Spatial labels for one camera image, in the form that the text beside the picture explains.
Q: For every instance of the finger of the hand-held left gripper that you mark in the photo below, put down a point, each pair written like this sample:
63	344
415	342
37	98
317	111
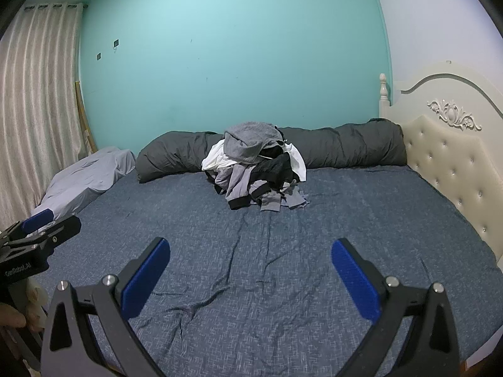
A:
59	231
37	220

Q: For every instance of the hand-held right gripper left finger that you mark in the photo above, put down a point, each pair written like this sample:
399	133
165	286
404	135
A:
145	279

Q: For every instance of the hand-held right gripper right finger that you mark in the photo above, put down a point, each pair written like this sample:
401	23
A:
355	279

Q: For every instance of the pile of clothes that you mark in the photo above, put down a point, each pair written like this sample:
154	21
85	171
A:
267	180

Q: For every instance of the person's left hand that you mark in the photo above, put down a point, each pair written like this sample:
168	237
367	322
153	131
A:
11	315

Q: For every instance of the light grey pillow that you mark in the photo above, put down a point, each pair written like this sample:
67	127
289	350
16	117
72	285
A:
90	172

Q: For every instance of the bed with blue sheet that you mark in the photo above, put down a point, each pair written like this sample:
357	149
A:
255	263

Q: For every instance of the wooden slat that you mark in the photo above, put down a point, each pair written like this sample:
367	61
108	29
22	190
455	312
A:
84	118

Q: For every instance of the beige striped curtain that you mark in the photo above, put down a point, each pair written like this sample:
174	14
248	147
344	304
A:
35	106

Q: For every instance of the dark grey rolled duvet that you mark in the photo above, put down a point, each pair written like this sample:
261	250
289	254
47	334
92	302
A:
346	145

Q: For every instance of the cream tufted headboard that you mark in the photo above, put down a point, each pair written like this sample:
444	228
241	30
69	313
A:
444	157

